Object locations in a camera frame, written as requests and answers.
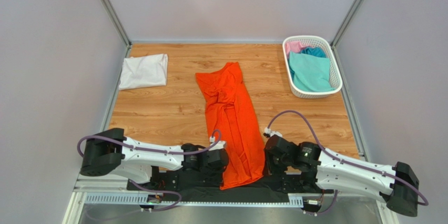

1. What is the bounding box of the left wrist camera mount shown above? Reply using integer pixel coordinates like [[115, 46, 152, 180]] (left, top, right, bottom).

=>
[[208, 136, 227, 151]]

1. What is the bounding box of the pink t-shirt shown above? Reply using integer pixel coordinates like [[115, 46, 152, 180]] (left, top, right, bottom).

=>
[[284, 40, 306, 57]]

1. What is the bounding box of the orange t-shirt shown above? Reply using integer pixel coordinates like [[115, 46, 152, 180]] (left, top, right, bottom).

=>
[[196, 62, 265, 190]]

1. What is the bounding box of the white plastic laundry basket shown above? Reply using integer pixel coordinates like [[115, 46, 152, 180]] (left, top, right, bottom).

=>
[[282, 35, 343, 99]]

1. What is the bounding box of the teal t-shirt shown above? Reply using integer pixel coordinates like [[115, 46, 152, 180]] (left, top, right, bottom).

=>
[[288, 52, 334, 93]]

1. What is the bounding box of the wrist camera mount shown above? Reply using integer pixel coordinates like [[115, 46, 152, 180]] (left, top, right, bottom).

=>
[[263, 127, 283, 138], [208, 136, 227, 151]]

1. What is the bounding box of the white t-shirt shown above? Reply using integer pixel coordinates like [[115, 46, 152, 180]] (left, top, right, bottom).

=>
[[118, 54, 168, 90]]

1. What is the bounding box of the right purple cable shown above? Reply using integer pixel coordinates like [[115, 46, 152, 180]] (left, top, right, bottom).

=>
[[267, 110, 430, 216]]

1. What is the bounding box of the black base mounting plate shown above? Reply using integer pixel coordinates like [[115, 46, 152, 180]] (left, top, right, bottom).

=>
[[126, 167, 334, 203]]

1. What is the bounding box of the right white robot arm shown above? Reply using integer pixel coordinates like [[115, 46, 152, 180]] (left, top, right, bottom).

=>
[[264, 133, 420, 217]]

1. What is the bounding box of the aluminium frame rail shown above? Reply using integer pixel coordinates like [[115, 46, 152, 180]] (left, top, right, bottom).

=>
[[63, 177, 399, 223]]

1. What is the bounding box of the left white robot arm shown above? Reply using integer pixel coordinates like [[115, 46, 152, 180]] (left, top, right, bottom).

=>
[[77, 128, 230, 184]]

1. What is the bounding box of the left aluminium corner post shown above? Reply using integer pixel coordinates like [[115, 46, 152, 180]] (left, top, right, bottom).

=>
[[100, 0, 132, 48]]

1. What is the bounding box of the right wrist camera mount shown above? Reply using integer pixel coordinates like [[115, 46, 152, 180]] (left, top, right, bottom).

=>
[[263, 127, 283, 138]]

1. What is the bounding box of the blue t-shirt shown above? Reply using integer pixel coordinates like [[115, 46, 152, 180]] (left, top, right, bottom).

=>
[[300, 47, 327, 58]]

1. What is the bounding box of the aluminium corner post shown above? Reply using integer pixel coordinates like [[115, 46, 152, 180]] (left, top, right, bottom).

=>
[[100, 0, 132, 48], [331, 0, 364, 48]]

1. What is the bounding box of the right aluminium corner post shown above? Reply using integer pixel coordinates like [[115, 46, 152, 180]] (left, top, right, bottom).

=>
[[331, 0, 364, 48]]

